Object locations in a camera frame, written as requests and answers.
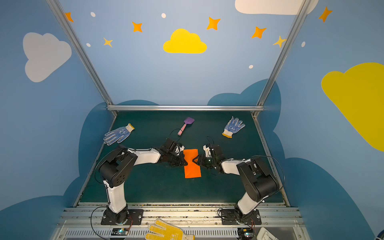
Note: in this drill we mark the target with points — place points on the blue dotted glove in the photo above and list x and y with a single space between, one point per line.
232 127
118 135

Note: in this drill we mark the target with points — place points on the orange square paper sheet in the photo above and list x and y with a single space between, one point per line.
192 170

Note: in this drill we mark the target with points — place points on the white object bottom right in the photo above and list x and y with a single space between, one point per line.
264 234

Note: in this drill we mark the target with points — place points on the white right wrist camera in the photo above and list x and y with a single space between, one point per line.
207 151

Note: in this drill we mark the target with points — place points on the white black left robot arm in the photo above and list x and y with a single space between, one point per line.
115 168

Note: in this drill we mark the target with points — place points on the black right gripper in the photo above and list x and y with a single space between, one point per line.
205 161

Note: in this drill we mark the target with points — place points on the green circuit board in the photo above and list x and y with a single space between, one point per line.
120 231
245 234

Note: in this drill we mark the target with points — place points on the right aluminium frame post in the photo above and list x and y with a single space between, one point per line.
292 34

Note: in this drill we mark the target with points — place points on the left aluminium frame post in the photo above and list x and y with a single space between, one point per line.
59 13

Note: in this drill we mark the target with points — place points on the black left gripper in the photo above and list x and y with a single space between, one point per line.
180 159

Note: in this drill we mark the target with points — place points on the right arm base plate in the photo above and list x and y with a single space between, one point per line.
235 217

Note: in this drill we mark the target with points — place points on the yellow dotted glove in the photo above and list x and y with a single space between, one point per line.
162 230

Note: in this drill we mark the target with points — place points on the aluminium front rail base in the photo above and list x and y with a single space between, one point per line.
201 220

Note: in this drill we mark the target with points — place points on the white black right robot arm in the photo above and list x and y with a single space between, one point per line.
257 178

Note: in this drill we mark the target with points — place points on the purple pink toy spatula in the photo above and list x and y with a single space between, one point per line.
187 121

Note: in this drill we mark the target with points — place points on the blue dotted glove right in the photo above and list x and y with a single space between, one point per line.
232 127

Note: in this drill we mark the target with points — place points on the blue dotted glove left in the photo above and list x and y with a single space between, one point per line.
118 135

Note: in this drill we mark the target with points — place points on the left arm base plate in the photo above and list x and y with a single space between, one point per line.
124 217

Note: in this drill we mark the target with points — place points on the right green circuit board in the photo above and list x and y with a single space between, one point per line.
245 234

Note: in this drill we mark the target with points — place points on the left green circuit board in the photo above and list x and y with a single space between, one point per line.
120 231

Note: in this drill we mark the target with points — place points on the aluminium frame post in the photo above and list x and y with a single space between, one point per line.
292 34
59 13

